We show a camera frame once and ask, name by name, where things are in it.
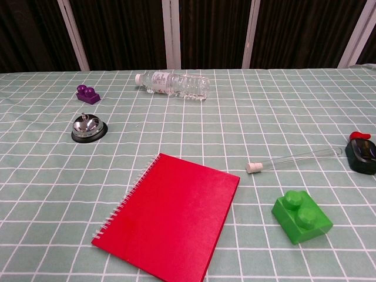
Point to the silver desk bell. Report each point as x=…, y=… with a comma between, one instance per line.
x=86, y=127

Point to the clear plastic water bottle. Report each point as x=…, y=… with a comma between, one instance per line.
x=179, y=84

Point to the green checkered tablecloth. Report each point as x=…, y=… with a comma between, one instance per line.
x=188, y=123

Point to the green two-stud toy brick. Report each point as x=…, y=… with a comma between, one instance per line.
x=299, y=218

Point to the purple two-stud toy brick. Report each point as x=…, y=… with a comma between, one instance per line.
x=88, y=95

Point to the dark bottle with red cap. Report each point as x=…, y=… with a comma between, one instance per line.
x=362, y=155

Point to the red spiral-bound notebook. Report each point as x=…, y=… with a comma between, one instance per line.
x=170, y=214

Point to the white vertical frame post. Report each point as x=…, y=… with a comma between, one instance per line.
x=250, y=33
x=357, y=33
x=75, y=35
x=171, y=33

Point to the glass test tube white stopper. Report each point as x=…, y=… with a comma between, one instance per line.
x=293, y=161

